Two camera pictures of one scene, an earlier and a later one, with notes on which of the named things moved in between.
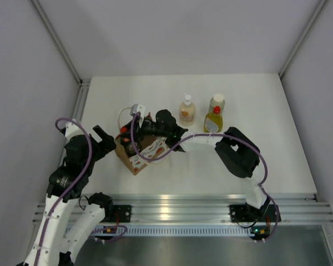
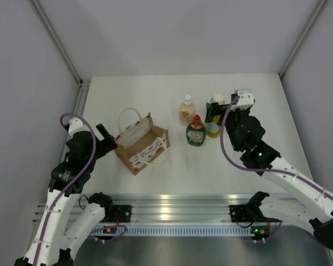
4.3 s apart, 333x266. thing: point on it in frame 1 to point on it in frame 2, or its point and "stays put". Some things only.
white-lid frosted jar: x=217 y=100 stays put
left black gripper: x=106 y=145 stays put
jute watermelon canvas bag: x=137 y=151 stays put
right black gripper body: x=150 y=129 to x=233 y=119
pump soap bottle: x=187 y=112 stays put
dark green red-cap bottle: x=126 y=141 to x=196 y=132
